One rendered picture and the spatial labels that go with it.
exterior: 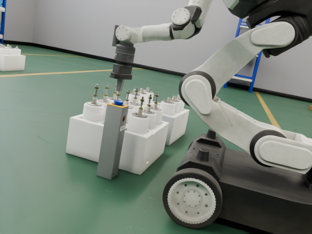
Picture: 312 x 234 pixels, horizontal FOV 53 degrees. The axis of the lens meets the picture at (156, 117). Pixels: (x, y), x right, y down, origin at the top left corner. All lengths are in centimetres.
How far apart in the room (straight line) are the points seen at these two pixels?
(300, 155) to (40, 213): 90
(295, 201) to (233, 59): 53
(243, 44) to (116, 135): 60
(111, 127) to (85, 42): 741
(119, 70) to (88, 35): 721
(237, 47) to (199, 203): 57
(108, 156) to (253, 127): 59
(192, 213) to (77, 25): 794
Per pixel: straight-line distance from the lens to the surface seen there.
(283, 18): 122
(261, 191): 113
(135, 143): 141
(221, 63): 122
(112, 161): 133
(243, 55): 120
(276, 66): 774
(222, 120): 122
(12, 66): 409
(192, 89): 118
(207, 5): 141
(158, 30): 138
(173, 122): 192
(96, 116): 152
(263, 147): 121
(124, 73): 145
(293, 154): 123
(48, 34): 921
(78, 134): 153
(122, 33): 141
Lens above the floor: 57
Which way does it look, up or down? 12 degrees down
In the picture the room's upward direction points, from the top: 11 degrees clockwise
